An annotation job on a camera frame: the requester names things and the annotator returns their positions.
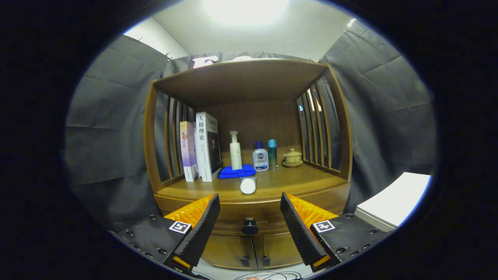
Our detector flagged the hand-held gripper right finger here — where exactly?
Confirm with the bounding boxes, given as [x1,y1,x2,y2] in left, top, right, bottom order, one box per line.
[280,192,393,273]

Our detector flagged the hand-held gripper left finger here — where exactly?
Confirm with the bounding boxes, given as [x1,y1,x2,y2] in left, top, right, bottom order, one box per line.
[111,193,221,275]

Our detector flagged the white and green cleanser tube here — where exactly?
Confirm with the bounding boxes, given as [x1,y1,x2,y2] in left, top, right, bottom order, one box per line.
[240,176,258,195]

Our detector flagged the wooden cabinet door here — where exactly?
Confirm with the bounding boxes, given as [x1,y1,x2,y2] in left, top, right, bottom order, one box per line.
[253,233,304,269]
[202,234,258,270]

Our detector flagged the wooden countertop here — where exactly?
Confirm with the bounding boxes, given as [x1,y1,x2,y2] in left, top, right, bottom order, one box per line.
[156,161,349,203]

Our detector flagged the brown wooden cabinet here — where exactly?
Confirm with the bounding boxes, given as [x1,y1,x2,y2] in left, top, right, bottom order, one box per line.
[143,58,354,271]

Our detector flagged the blue folded towel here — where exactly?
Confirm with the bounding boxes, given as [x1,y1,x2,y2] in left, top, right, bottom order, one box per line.
[219,164,257,179]

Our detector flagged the beige lidded teacup with saucer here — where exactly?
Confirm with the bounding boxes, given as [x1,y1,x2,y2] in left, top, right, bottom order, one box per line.
[282,148,303,168]

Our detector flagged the teal bottle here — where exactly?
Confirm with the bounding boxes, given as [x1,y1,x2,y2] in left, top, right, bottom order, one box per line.
[267,139,278,170]

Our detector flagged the purple book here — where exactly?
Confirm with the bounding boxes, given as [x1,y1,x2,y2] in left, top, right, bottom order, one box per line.
[179,121,199,182]

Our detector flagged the white bottle with blue cap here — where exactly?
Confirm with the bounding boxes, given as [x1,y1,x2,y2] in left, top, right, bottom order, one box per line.
[252,141,269,172]

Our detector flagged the white pump bottle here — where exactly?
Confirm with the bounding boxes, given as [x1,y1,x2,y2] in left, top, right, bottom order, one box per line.
[229,131,243,170]

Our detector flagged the white book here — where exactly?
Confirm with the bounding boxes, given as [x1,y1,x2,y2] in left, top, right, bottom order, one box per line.
[195,112,222,182]

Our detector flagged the white flat board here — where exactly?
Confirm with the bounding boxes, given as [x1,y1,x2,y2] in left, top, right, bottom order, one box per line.
[354,172,432,233]

